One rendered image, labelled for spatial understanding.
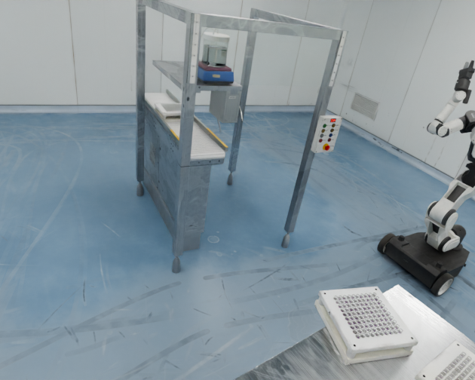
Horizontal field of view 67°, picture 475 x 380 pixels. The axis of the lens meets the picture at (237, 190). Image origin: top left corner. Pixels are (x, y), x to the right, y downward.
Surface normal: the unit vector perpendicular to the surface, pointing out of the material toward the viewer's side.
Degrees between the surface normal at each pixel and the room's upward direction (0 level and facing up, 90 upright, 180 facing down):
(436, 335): 0
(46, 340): 0
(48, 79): 90
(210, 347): 0
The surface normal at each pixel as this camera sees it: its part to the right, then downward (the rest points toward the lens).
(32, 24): 0.42, 0.50
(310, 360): 0.14, -0.86
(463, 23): -0.90, 0.10
